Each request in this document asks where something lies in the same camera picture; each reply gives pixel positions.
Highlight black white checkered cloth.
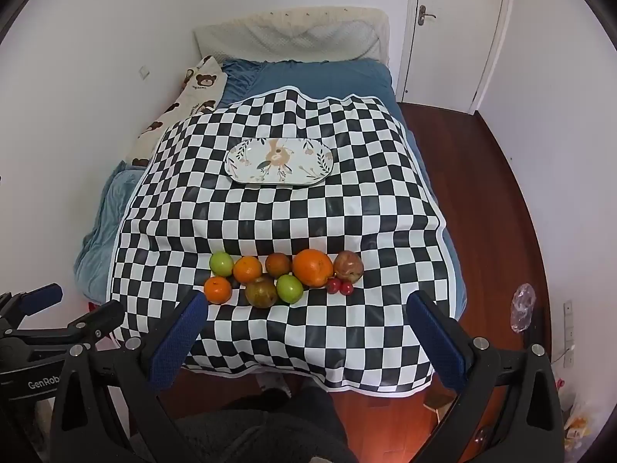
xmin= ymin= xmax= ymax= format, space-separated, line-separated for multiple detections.
xmin=110 ymin=86 xmax=447 ymax=394

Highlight clear plastic bag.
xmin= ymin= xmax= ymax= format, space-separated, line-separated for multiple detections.
xmin=511 ymin=284 xmax=537 ymax=333

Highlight large orange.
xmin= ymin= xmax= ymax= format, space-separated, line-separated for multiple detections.
xmin=292 ymin=248 xmax=335 ymax=289

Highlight white quilted pillow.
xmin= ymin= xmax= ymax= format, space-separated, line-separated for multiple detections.
xmin=193 ymin=7 xmax=390 ymax=64

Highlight yellow white packet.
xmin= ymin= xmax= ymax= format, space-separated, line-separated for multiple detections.
xmin=564 ymin=386 xmax=590 ymax=450

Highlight green lime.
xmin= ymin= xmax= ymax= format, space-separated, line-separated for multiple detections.
xmin=276 ymin=273 xmax=304 ymax=304

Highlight small orange tangerine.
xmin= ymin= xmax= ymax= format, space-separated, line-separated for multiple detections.
xmin=203 ymin=276 xmax=233 ymax=304
xmin=233 ymin=255 xmax=263 ymax=284

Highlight blue bed sheet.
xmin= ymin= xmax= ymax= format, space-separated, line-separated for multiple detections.
xmin=73 ymin=58 xmax=467 ymax=321

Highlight red yellow apple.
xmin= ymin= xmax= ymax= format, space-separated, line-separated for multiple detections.
xmin=334 ymin=250 xmax=365 ymax=284

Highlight white wall sockets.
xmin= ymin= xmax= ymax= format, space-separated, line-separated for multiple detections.
xmin=563 ymin=299 xmax=577 ymax=367

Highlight teddy bear print pillow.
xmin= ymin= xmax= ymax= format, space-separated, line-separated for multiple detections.
xmin=126 ymin=55 xmax=228 ymax=169

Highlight white door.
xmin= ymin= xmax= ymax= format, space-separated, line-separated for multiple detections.
xmin=395 ymin=0 xmax=507 ymax=114

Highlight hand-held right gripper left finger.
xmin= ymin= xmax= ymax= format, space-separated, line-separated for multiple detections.
xmin=51 ymin=291 xmax=209 ymax=463

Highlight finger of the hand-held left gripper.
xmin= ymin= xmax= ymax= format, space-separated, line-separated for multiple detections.
xmin=0 ymin=284 xmax=64 ymax=333
xmin=0 ymin=299 xmax=126 ymax=354

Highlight person's dark clothing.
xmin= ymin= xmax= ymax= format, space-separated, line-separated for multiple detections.
xmin=159 ymin=386 xmax=360 ymax=463

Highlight floral oval plate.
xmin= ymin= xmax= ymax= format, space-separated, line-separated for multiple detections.
xmin=224 ymin=137 xmax=335 ymax=185

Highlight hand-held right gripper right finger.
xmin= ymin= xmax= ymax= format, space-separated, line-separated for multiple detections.
xmin=406 ymin=291 xmax=565 ymax=463

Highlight brown red tomato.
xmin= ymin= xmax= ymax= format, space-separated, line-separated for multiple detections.
xmin=245 ymin=276 xmax=278 ymax=309
xmin=265 ymin=252 xmax=292 ymax=278

